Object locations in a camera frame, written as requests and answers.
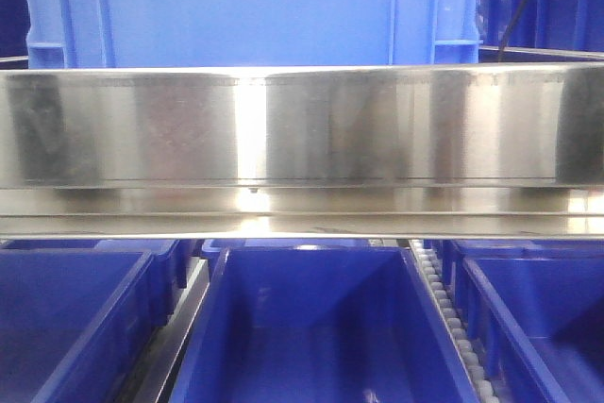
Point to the dark blue rear centre bin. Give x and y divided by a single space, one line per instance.
211 249

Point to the dark blue centre lower bin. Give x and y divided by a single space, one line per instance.
327 325

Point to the dark blue rear left bin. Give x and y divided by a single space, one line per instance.
72 279

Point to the white roller track strip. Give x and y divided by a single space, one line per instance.
430 268

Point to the dark blue left lower bin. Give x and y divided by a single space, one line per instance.
62 363

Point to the light blue upper crate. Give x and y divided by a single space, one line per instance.
185 33

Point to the dark blue right lower bin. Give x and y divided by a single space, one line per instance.
539 323

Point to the dark blue upper left bin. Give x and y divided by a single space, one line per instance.
15 24

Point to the stainless steel shelf rail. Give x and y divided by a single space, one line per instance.
443 151

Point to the steel divider rail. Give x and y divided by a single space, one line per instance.
154 374

